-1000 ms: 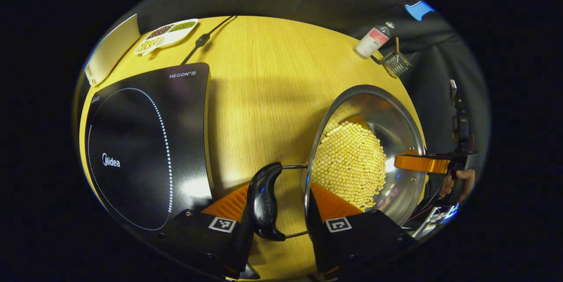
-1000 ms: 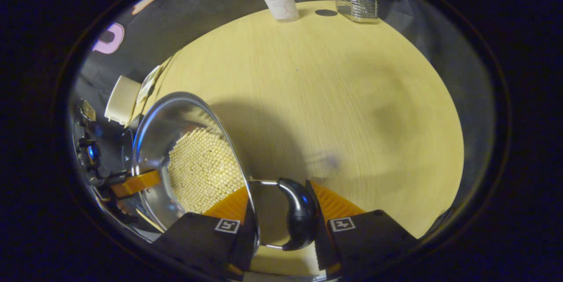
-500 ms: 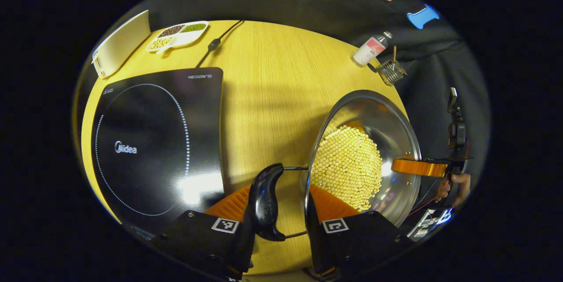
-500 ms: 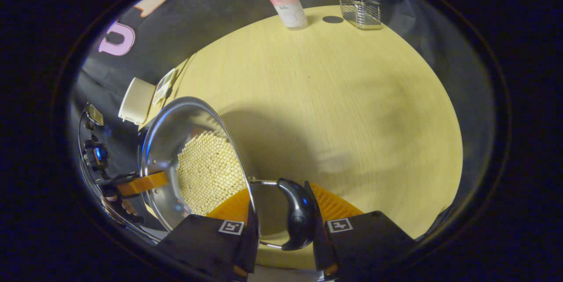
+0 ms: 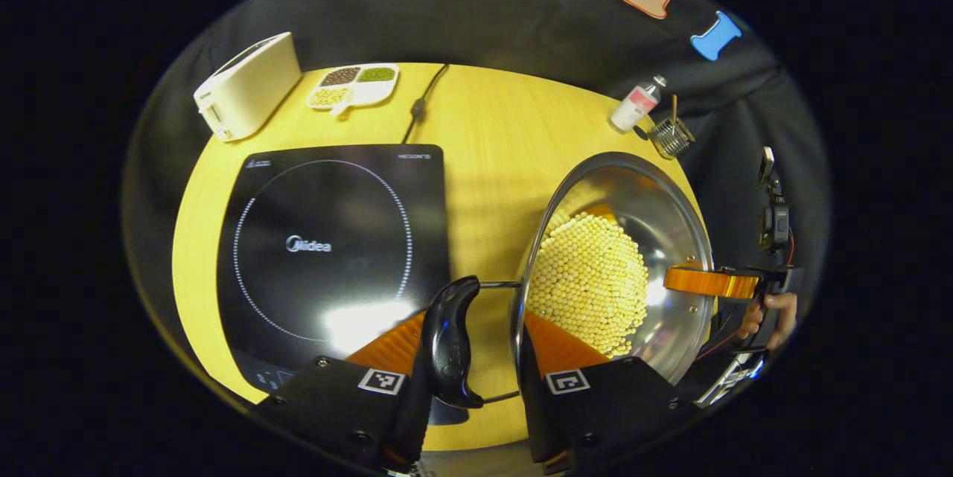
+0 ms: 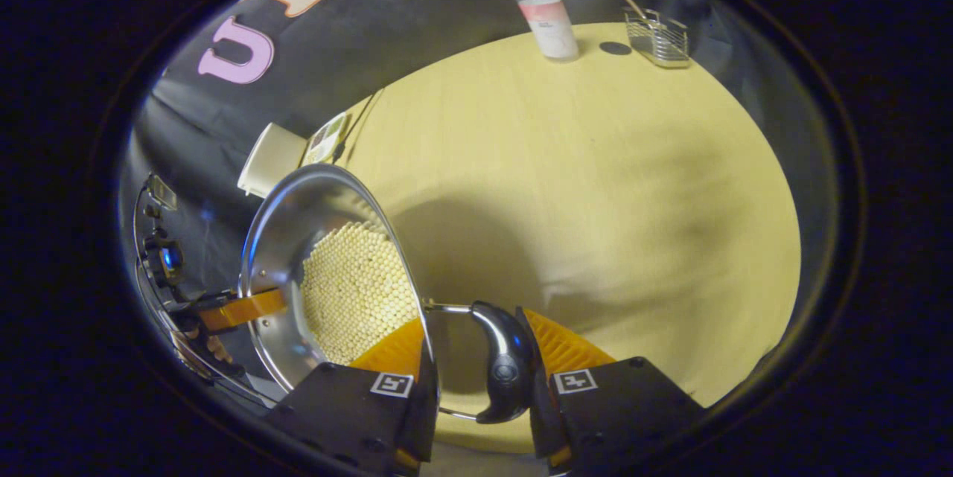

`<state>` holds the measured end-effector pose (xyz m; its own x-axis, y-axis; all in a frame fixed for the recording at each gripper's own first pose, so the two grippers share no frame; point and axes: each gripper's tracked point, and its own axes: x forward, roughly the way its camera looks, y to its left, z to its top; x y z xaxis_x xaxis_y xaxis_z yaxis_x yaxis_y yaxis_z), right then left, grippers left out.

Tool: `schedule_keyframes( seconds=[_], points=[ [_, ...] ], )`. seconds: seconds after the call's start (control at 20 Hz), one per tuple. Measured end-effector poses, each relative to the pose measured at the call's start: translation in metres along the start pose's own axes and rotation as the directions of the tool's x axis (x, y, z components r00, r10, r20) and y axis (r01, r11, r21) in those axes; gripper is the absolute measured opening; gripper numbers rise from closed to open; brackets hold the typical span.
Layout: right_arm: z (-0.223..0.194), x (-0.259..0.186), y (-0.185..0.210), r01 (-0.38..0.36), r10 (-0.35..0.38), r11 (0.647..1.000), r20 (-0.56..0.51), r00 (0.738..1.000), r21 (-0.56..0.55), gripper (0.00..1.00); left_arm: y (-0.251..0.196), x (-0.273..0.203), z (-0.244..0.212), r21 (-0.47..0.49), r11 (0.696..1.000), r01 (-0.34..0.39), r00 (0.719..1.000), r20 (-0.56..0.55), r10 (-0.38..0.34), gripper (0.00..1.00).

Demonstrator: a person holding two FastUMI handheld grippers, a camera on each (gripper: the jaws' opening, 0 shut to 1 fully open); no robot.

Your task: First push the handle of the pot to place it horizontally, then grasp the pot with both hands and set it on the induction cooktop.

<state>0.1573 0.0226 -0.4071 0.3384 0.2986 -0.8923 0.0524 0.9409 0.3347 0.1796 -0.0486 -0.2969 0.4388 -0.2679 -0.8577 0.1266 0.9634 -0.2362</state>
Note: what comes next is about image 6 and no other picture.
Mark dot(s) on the wooden stick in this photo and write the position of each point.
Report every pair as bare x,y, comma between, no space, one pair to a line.
629,1

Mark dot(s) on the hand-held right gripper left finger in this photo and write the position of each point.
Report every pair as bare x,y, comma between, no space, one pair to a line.
342,410

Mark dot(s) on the clear bottle with pink label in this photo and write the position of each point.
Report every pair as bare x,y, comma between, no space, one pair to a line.
551,23

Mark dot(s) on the pile of yellow soybeans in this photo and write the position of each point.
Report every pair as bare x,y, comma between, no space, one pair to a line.
357,291

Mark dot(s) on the small black disc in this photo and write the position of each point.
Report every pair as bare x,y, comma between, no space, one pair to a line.
616,47

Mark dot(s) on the white divided dish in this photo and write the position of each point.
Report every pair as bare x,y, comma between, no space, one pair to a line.
326,141

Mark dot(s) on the clear glass holder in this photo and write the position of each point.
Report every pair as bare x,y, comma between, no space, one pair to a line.
659,39

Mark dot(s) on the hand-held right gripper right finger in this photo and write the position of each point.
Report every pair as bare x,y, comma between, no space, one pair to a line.
625,402

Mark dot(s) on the stainless steel pot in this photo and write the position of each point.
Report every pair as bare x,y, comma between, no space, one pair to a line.
275,239

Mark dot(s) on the white toaster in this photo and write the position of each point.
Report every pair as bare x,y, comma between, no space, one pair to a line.
269,158

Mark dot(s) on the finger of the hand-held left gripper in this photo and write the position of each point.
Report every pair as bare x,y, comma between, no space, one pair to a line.
246,309

